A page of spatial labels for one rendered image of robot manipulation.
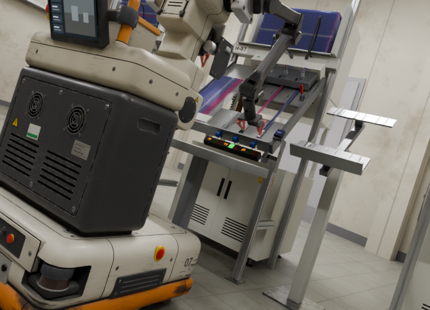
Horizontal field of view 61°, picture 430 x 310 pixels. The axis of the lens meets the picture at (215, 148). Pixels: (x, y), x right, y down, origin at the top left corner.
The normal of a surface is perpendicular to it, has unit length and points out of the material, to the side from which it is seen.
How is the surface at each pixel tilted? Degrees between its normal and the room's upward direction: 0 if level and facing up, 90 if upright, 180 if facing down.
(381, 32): 90
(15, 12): 90
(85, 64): 90
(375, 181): 90
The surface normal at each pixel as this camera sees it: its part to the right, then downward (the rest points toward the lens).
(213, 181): -0.49, -0.15
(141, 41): 0.79, 0.30
